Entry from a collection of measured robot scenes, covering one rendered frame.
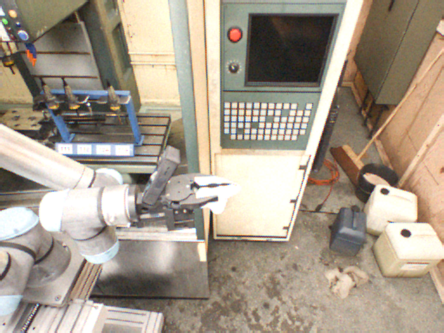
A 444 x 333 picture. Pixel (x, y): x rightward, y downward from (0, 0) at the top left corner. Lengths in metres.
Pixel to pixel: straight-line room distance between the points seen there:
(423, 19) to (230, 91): 1.95
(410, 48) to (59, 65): 2.69
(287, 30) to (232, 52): 0.22
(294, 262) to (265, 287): 0.31
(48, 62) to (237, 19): 1.50
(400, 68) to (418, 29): 0.31
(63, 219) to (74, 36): 1.71
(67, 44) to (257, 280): 2.04
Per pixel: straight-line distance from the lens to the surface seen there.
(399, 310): 2.41
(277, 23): 1.22
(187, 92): 0.84
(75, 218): 0.57
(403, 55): 2.99
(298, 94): 1.34
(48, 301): 1.01
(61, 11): 1.75
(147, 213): 0.57
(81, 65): 2.25
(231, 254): 2.27
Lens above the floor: 1.98
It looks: 45 degrees down
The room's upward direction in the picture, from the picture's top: straight up
